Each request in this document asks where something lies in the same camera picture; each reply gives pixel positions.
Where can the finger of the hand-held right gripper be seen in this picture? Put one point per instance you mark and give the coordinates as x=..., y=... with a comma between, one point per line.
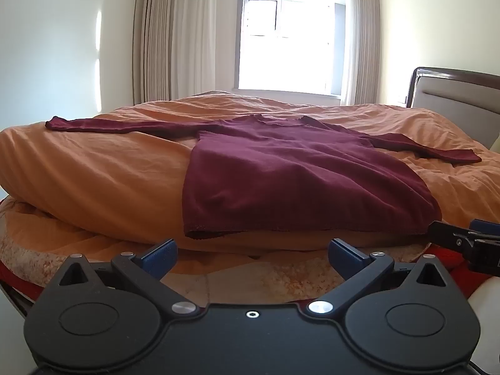
x=443, y=234
x=486, y=227

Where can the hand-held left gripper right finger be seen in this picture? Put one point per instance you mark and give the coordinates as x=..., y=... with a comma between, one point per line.
x=343, y=256

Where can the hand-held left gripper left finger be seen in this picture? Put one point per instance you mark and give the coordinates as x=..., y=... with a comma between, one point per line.
x=161, y=257

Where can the maroon long-sleeve sweater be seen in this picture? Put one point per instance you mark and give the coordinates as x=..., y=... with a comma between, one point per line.
x=281, y=172

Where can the red bed sheet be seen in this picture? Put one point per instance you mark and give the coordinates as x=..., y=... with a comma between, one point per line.
x=445, y=259

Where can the patterned beige mattress cover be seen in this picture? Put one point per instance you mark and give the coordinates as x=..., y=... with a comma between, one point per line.
x=242, y=277

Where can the orange duvet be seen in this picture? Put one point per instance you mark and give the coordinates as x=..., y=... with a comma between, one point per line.
x=97, y=172

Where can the dark wooden padded headboard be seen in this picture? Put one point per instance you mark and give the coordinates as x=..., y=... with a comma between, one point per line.
x=461, y=97

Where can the narrow beige curtain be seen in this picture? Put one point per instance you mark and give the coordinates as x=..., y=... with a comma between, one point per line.
x=361, y=39

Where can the wide beige curtain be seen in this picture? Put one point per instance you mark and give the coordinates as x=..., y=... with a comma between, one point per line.
x=172, y=39

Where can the grey-framed window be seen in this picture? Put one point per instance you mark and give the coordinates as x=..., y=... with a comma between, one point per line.
x=289, y=35

